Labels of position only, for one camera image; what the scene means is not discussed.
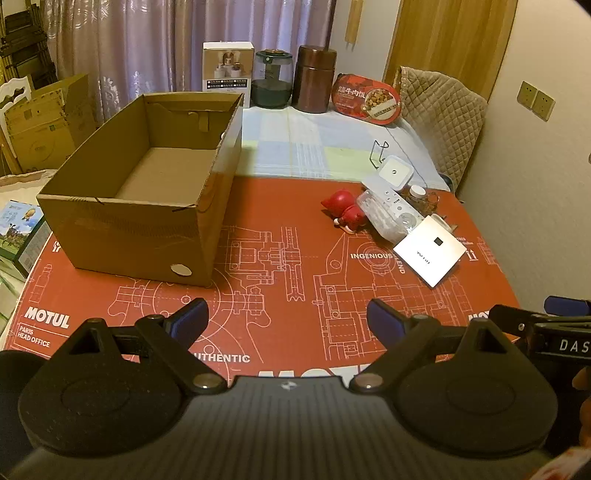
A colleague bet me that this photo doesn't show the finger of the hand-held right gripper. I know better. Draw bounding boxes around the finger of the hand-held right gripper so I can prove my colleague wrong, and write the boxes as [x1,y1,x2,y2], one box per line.
[488,304,539,343]
[543,295,591,317]

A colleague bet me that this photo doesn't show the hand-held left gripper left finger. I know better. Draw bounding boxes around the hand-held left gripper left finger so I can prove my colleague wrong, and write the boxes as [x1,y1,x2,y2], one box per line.
[51,298,227,395]

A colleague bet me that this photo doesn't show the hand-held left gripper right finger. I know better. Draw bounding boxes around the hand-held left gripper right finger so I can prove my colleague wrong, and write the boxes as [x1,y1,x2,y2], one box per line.
[348,298,532,395]

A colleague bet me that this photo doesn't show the cardboard box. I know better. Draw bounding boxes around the cardboard box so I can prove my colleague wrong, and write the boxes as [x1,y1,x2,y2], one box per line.
[36,91,245,288]

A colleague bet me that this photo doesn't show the white remote control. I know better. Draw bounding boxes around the white remote control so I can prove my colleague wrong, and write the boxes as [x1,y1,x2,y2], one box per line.
[365,185,421,232]

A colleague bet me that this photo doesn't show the red figurine toy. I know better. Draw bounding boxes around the red figurine toy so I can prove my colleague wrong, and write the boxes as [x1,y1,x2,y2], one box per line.
[321,188,369,235]

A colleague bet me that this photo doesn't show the white square night light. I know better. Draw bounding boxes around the white square night light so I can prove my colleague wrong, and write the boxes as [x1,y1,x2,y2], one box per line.
[379,155,413,189]

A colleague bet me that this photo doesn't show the person's right hand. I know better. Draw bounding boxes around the person's right hand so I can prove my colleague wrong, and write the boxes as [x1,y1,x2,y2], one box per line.
[571,368,591,446]

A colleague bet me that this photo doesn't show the red printed mat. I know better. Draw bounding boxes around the red printed mat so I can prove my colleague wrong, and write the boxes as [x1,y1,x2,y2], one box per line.
[4,175,522,377]

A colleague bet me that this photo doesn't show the checked pastel tablecloth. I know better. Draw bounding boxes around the checked pastel tablecloth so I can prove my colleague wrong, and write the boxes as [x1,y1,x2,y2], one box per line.
[233,107,451,192]

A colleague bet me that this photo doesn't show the colourful picture carton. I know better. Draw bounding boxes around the colourful picture carton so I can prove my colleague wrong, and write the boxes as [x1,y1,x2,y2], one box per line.
[0,199,51,278]

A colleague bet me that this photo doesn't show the beige quilted chair cover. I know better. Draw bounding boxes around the beige quilted chair cover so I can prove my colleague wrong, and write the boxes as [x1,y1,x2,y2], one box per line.
[396,66,489,190]

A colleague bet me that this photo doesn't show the red oval meal pack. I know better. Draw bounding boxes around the red oval meal pack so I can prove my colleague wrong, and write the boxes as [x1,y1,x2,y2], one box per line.
[331,73,402,126]

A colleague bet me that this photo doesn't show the flattened cardboard boxes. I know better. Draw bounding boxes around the flattened cardboard boxes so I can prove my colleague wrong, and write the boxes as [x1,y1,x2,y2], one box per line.
[4,74,98,174]

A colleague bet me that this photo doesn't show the brown cylindrical canister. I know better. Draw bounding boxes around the brown cylindrical canister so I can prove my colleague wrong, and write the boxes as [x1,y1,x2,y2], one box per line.
[292,45,338,114]

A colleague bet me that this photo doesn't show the white product box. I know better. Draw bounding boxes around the white product box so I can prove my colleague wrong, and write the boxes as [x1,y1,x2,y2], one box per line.
[202,41,256,108]

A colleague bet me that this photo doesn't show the pale purple curtain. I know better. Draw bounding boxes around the pale purple curtain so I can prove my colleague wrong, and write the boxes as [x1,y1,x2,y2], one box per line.
[41,0,338,107]

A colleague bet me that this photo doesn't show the wooden door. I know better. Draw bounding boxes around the wooden door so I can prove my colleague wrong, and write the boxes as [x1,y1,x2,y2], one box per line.
[383,0,518,102]

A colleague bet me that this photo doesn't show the white chair back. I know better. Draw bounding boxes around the white chair back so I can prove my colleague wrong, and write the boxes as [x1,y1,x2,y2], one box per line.
[0,76,33,176]

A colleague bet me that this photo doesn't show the hanging wooden ornament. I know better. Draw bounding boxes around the hanging wooden ornament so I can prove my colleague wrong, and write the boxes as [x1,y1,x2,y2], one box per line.
[344,0,363,49]

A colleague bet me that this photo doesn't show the dark wooden rack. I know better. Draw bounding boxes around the dark wooden rack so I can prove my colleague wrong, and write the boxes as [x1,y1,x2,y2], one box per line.
[0,9,58,88]

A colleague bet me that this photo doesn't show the metal wire stand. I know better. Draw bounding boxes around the metal wire stand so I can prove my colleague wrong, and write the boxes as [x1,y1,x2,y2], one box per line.
[369,138,391,167]

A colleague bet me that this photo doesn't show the beige wall socket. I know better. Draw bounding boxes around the beige wall socket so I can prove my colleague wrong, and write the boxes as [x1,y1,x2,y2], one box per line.
[532,90,556,121]
[516,80,537,108]

